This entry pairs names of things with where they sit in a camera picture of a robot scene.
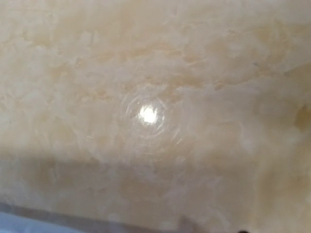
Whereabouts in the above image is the light blue long sleeve shirt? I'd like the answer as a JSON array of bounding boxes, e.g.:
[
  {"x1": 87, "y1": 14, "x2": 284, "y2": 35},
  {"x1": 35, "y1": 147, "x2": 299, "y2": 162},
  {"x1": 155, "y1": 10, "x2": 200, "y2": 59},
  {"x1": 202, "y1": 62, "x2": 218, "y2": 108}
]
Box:
[{"x1": 0, "y1": 210, "x2": 195, "y2": 233}]

